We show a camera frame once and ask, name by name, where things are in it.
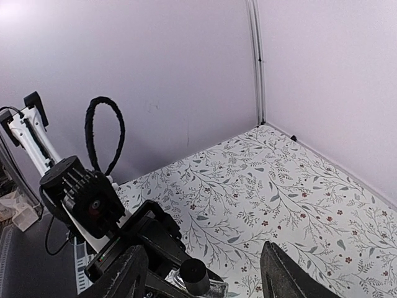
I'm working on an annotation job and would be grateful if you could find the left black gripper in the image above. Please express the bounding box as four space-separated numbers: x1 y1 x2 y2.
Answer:
84 200 225 297

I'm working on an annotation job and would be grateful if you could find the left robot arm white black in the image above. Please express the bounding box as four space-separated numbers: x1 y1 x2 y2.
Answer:
1 93 228 297

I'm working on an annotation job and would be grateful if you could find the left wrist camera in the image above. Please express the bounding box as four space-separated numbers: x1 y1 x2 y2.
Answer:
62 168 126 252

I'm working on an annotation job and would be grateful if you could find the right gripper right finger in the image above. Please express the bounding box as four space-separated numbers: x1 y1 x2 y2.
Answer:
260 241 338 298

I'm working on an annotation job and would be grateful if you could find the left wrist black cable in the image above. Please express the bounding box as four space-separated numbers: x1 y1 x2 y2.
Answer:
84 96 127 178

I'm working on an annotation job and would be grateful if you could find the left aluminium frame post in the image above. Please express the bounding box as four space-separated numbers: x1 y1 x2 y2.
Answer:
246 0 266 125

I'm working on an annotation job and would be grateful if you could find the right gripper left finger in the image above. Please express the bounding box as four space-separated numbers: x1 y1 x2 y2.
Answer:
77 245 148 298

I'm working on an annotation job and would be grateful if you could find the white cardboard box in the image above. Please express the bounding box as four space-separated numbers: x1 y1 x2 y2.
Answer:
12 205 38 232

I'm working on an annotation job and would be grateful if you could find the front aluminium rail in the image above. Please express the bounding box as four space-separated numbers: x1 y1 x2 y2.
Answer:
73 238 95 295

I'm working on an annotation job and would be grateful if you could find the floral patterned table mat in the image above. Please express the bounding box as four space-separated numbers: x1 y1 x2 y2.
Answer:
118 125 396 297

